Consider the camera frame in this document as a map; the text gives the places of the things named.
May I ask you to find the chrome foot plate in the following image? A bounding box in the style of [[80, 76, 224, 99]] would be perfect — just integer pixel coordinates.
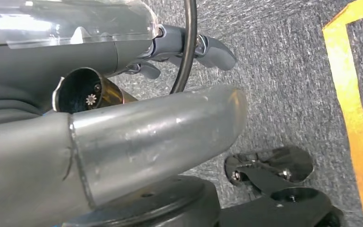
[[224, 145, 315, 189]]

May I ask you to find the yellow floor tape square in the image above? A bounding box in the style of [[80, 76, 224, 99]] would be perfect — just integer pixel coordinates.
[[322, 0, 363, 227]]

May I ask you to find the brass hollow cylinder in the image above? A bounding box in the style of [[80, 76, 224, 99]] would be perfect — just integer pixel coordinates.
[[52, 67, 138, 114]]

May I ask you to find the black robot foot bracket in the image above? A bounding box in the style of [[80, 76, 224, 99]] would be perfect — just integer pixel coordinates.
[[217, 166, 345, 227]]

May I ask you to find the black cable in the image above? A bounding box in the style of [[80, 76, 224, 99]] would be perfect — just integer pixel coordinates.
[[169, 0, 199, 95]]

